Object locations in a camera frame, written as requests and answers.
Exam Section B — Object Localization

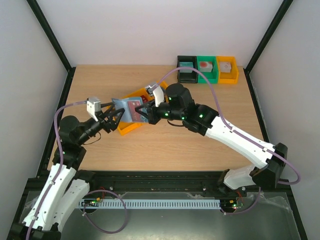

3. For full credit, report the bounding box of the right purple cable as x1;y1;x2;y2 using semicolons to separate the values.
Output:
156;66;301;216

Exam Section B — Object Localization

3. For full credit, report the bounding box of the yellow bin with blue cards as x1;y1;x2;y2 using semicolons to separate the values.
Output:
157;80;168;94

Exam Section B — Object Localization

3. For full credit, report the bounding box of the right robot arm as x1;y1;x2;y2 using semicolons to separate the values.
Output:
135;83;288;196

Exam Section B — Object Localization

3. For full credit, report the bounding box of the grey deck in orange bin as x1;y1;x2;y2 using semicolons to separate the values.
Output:
219;61;232;74

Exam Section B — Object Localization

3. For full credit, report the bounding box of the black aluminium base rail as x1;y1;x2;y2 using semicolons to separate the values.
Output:
23;170;292;198

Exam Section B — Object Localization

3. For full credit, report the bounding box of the purple cable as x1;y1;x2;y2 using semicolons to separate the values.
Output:
156;66;301;216
24;101;128;240

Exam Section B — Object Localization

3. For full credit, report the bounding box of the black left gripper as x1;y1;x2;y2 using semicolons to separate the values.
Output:
76;102;125;146

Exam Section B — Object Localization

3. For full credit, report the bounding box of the light blue cable duct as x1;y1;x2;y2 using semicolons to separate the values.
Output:
78;199;221;210

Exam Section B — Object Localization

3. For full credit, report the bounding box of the orange storage bin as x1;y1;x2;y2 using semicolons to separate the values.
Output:
216;56;239;84

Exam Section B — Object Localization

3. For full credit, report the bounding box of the black frame post left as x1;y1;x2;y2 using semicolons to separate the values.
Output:
26;0;76;75

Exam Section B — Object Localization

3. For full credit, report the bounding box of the grey card deck in green bin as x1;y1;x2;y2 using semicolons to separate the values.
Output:
198;61;213;73

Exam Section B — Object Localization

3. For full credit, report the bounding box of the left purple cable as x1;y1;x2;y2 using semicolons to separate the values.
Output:
24;101;128;240

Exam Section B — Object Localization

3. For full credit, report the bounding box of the green storage bin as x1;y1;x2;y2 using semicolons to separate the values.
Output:
197;56;219;84

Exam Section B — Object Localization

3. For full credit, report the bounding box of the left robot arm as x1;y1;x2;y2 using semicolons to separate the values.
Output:
9;97;125;240

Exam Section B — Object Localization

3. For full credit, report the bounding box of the yellow bin with red cards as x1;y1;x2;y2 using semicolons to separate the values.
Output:
124;87;152;101

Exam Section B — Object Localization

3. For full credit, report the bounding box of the black storage bin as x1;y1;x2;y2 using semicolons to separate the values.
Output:
177;55;198;84

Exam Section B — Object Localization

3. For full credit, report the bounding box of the teal card deck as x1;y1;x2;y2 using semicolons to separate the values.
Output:
179;61;194;73

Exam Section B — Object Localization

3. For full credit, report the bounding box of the blue card holder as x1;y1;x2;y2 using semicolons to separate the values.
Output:
111;97;143;123

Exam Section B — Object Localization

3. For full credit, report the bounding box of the black frame post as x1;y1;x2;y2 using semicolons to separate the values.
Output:
244;0;294;75
26;0;76;75

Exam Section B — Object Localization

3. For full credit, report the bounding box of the black frame post right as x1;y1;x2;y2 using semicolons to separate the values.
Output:
244;0;294;75

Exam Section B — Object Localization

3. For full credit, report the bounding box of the red credit card stack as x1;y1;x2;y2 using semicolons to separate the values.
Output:
140;95;149;103

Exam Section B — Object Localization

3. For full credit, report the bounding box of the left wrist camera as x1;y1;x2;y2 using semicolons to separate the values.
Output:
86;96;101;122

